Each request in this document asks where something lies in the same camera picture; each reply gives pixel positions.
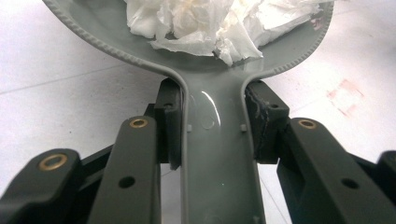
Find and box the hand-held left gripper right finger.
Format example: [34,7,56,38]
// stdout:
[245,79,396,224]

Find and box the grey dustpan with orange edge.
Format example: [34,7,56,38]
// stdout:
[41,0,335,224]

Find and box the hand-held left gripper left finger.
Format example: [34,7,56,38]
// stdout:
[87,77,183,224]

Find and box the pile of white tissue paper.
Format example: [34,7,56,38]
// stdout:
[123,0,325,67]

